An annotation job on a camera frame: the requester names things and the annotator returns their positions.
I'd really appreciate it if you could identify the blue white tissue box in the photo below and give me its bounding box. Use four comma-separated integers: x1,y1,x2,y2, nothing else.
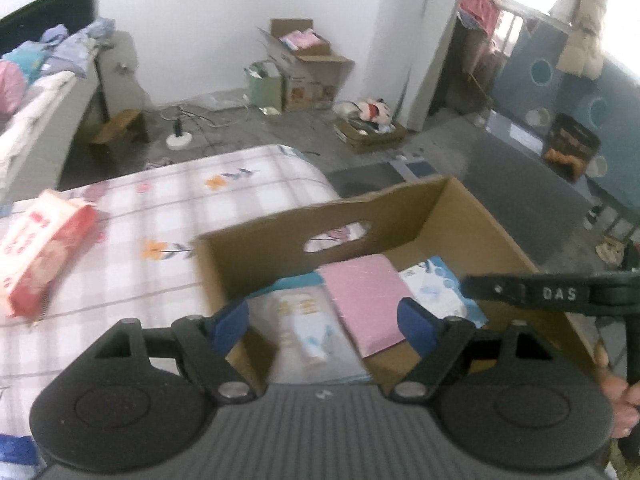
399,256,488,328

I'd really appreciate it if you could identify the pink cloth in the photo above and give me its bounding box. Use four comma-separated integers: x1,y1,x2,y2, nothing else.
318,255,412,358

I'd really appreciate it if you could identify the right hand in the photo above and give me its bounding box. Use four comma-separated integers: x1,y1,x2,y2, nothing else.
593,340,639,439

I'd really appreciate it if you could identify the plaid bed sheet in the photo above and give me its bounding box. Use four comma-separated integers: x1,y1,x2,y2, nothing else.
1,144,337,437

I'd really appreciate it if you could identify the brown cardboard box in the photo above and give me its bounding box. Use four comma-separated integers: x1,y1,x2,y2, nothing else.
192,174,599,396

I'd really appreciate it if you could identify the red pink wipes pack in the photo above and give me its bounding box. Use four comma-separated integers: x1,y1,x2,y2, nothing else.
1,190,98,320

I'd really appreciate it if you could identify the blue fluffy cloth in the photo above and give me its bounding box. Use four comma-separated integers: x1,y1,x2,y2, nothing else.
0,434,39,466

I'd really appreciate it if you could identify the small wooden stool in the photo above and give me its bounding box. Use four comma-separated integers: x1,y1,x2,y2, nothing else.
90,108,150,145

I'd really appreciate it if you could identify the plush toy on floor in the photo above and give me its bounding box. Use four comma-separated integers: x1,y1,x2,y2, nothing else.
333,100,393,126

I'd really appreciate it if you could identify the green paper bag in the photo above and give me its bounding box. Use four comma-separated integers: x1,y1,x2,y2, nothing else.
245,60,283,115

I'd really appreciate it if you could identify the white fringed blanket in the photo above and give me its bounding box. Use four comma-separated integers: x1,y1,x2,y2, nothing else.
1,70,76,190

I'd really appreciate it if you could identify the open cardboard box with pink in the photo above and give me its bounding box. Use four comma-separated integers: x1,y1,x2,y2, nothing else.
259,18,354,112

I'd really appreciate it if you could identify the blue purple clothes pile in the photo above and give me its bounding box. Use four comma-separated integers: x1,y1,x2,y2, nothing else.
1,18,116,86

